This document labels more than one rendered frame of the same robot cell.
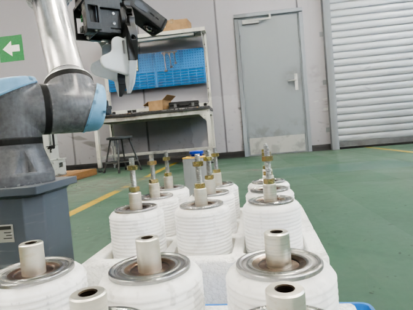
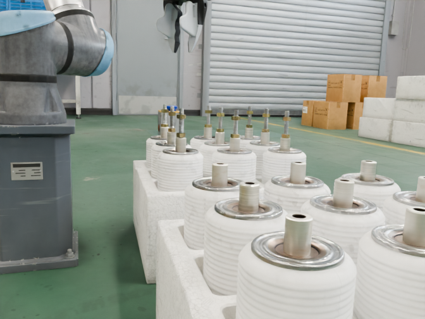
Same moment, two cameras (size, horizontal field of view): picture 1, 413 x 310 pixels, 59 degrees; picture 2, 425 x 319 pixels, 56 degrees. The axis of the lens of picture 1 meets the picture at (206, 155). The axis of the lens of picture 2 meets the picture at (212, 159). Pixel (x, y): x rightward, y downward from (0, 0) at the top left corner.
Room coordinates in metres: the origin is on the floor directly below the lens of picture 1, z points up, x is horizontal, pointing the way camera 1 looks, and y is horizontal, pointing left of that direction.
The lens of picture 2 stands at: (-0.14, 0.41, 0.38)
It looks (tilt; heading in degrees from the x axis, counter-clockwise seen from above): 10 degrees down; 336
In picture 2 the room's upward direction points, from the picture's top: 2 degrees clockwise
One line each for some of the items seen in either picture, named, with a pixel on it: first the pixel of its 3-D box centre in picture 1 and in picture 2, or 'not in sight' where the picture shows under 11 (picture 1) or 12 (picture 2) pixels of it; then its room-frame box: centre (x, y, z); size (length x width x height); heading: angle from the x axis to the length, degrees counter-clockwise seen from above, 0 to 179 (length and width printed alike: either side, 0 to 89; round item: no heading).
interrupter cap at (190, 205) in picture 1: (201, 205); (234, 151); (0.63, 0.02, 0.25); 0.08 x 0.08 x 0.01
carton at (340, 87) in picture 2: not in sight; (343, 88); (3.49, -2.78, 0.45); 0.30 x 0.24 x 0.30; 177
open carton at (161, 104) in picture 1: (159, 104); not in sight; (5.36, 0.61, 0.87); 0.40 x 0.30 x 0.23; 71
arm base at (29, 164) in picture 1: (16, 161); (28, 99); (0.82, 0.42, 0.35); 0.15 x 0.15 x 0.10
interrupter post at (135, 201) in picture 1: (135, 201); (180, 145); (0.65, 0.13, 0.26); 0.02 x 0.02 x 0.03
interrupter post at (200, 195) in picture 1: (200, 197); (234, 145); (0.63, 0.02, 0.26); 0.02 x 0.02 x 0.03
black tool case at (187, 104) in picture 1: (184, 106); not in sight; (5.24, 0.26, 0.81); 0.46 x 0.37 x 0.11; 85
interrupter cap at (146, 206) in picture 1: (136, 208); (180, 151); (0.65, 0.13, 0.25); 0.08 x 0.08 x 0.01
